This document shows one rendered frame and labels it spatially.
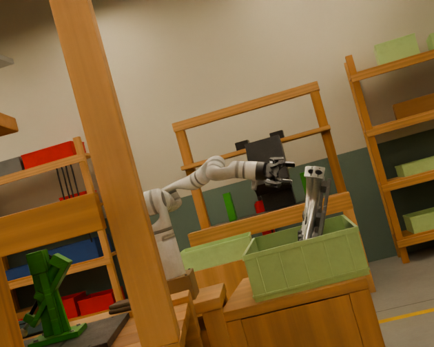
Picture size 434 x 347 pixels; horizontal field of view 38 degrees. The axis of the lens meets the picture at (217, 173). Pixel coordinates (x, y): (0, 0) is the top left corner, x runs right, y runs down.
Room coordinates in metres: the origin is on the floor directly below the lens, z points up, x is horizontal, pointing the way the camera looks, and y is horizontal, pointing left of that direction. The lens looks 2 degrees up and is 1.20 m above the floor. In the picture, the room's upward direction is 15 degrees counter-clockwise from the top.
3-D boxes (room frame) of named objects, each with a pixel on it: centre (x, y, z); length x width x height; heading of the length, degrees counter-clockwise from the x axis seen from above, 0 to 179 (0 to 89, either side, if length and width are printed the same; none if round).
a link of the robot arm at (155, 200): (2.35, 0.26, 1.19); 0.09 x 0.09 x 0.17; 84
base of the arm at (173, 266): (2.35, 0.26, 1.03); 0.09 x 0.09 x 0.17; 7
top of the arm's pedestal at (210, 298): (2.36, 0.25, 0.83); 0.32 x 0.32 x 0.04; 87
